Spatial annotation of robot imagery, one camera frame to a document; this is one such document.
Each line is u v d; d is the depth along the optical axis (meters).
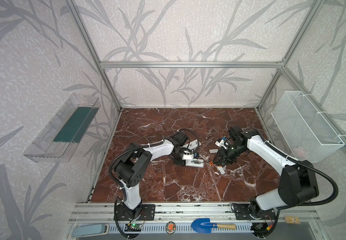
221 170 0.89
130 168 0.48
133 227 0.72
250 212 0.73
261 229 0.74
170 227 0.69
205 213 0.75
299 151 0.72
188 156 0.80
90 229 0.66
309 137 0.61
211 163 0.77
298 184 0.43
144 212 0.73
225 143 0.76
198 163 0.89
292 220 0.71
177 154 0.78
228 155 0.72
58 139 0.63
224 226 0.69
